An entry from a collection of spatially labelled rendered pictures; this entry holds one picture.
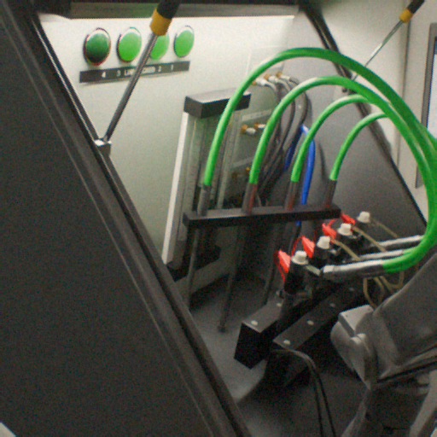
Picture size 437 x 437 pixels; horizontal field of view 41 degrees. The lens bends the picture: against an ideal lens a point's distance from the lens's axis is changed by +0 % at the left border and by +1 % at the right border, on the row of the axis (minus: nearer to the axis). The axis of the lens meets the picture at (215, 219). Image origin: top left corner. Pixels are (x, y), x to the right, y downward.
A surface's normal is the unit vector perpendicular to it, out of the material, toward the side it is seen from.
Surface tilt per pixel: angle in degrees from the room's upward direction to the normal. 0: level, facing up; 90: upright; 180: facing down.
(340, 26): 90
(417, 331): 105
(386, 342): 109
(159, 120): 90
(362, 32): 90
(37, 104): 90
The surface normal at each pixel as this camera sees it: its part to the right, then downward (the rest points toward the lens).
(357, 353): -0.95, 0.26
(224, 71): 0.78, 0.39
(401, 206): -0.61, 0.27
